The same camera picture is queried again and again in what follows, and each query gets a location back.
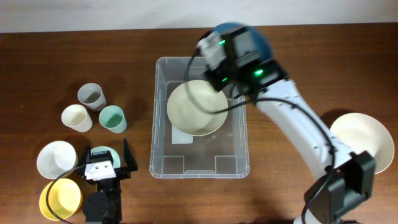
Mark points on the cream plastic cup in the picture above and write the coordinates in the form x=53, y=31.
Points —
x=77, y=118

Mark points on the dark blue large bowl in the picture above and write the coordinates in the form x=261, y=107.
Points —
x=261, y=42

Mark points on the mint green plastic cup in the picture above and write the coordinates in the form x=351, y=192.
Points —
x=112, y=118

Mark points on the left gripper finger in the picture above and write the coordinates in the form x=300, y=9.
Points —
x=129, y=158
x=85, y=159

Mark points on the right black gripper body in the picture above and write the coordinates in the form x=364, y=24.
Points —
x=222, y=76

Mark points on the grey plastic cup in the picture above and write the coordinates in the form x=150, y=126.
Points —
x=92, y=96

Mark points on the clear plastic storage bin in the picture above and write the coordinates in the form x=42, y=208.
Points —
x=223, y=154

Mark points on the cream large bowl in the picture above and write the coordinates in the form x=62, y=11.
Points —
x=185, y=116
x=362, y=132

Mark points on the mint green small bowl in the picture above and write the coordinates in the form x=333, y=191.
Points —
x=115, y=155

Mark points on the white small bowl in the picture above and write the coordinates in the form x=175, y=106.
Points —
x=56, y=158

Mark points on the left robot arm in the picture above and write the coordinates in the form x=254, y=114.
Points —
x=103, y=205

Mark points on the yellow small bowl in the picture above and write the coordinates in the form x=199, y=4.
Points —
x=65, y=199

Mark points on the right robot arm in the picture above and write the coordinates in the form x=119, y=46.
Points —
x=344, y=179

